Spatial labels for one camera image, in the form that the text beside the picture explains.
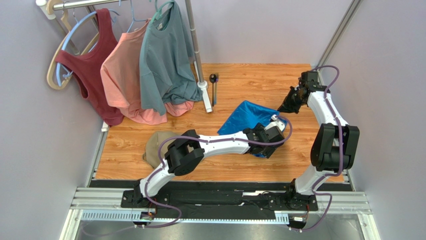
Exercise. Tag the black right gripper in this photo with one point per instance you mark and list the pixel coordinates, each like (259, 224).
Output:
(292, 101)

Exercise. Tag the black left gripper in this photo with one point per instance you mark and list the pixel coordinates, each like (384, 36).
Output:
(270, 151)

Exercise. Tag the blue cloth napkin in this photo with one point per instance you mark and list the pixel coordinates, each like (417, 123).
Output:
(246, 116)

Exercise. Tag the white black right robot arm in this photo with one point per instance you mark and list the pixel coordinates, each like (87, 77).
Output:
(335, 144)

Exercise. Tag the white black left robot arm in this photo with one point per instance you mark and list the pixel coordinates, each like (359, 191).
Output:
(179, 155)

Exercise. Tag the black spoon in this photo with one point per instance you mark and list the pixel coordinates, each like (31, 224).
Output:
(212, 81)

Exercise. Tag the white clothes rack foot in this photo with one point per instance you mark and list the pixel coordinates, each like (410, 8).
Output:
(204, 94)

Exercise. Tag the teal t-shirt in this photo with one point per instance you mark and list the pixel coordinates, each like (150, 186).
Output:
(165, 73)

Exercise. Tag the beige baseball cap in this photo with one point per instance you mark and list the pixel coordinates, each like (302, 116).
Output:
(150, 155)

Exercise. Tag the pink t-shirt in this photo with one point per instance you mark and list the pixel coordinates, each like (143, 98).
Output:
(120, 75)

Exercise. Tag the teal clothes hanger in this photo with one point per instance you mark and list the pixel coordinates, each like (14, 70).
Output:
(159, 10)

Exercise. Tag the maroon tank top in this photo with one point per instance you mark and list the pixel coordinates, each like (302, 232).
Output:
(86, 69)

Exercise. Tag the light blue clothes hanger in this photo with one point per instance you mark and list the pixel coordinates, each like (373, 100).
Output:
(57, 75)

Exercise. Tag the wooden clothes hanger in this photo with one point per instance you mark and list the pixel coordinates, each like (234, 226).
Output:
(57, 11)

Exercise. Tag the metal clothes rack pole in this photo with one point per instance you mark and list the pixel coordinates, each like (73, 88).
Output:
(193, 40)

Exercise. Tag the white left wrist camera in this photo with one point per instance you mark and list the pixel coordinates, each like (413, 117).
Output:
(276, 121)

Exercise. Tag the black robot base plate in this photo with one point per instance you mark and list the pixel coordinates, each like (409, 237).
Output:
(270, 200)

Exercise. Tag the aluminium frame rail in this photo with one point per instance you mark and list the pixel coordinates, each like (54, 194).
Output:
(112, 210)

